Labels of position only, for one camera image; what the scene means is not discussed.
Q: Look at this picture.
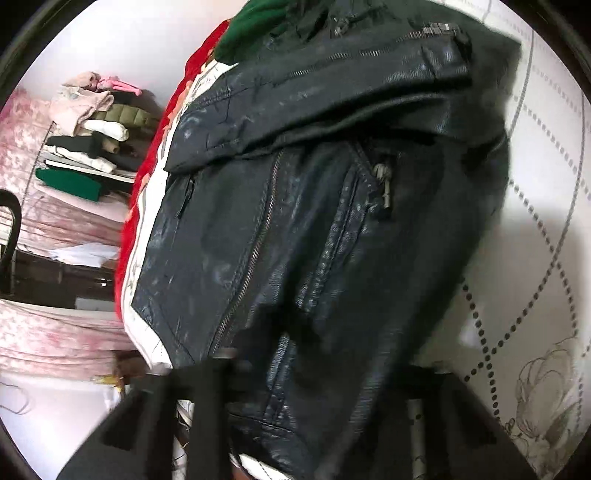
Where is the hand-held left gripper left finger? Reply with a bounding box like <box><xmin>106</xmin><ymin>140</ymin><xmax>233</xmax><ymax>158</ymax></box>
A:
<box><xmin>58</xmin><ymin>352</ymin><xmax>242</xmax><ymax>480</ymax></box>

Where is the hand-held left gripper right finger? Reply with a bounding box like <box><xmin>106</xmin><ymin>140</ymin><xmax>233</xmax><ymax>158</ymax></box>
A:
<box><xmin>405</xmin><ymin>367</ymin><xmax>542</xmax><ymax>480</ymax></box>

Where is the black leather jacket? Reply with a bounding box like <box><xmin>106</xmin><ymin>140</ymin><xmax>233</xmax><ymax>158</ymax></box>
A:
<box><xmin>130</xmin><ymin>0</ymin><xmax>525</xmax><ymax>480</ymax></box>

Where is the stack of folded clothes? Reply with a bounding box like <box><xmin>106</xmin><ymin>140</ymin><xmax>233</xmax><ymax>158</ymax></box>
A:
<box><xmin>34</xmin><ymin>70</ymin><xmax>162</xmax><ymax>203</ymax></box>

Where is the pink floral cloth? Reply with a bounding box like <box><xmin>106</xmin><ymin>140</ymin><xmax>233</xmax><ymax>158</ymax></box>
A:
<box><xmin>0</xmin><ymin>88</ymin><xmax>139</xmax><ymax>384</ymax></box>

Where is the red and white garment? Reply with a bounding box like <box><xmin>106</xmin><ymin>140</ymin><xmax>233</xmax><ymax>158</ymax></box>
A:
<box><xmin>113</xmin><ymin>21</ymin><xmax>278</xmax><ymax>478</ymax></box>

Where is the white paper sheet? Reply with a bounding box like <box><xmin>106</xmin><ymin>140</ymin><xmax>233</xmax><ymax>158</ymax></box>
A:
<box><xmin>47</xmin><ymin>241</ymin><xmax>119</xmax><ymax>267</ymax></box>

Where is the white quilted mattress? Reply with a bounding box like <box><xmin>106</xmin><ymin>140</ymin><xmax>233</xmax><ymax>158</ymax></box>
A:
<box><xmin>413</xmin><ymin>0</ymin><xmax>591</xmax><ymax>480</ymax></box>

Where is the black chair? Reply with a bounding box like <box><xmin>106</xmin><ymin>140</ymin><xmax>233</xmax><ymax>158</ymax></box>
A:
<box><xmin>0</xmin><ymin>189</ymin><xmax>22</xmax><ymax>297</ymax></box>

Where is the dark green garment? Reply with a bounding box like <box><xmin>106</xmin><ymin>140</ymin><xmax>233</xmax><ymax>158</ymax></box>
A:
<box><xmin>215</xmin><ymin>0</ymin><xmax>296</xmax><ymax>64</ymax></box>

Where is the thin black cable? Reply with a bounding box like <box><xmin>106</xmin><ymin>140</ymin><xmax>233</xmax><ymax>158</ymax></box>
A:
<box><xmin>0</xmin><ymin>382</ymin><xmax>31</xmax><ymax>415</ymax></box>

